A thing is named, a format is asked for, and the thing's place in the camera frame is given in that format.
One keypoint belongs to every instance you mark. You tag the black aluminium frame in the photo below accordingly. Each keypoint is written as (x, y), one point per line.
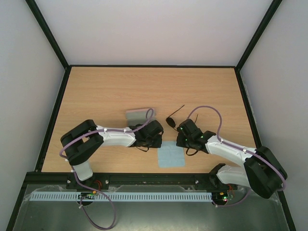
(117, 55)

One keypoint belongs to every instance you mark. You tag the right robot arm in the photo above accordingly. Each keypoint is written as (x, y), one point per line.
(257, 169)

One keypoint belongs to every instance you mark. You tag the light blue cleaning cloth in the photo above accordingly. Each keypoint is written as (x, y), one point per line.
(170, 155)

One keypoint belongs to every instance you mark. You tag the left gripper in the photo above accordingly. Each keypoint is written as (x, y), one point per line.
(158, 142)

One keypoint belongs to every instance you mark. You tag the light blue slotted cable duct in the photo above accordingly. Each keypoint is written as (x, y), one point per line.
(123, 197)

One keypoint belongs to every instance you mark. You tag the black aviator sunglasses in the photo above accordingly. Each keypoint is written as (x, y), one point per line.
(182, 121)

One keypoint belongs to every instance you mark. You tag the black front mounting rail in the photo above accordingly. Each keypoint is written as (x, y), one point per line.
(195, 181)

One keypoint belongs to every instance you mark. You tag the pink glasses case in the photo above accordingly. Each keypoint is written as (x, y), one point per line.
(138, 117)

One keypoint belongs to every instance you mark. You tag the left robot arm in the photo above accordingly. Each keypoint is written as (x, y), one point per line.
(80, 143)

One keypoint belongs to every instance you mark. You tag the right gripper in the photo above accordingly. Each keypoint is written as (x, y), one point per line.
(181, 140)

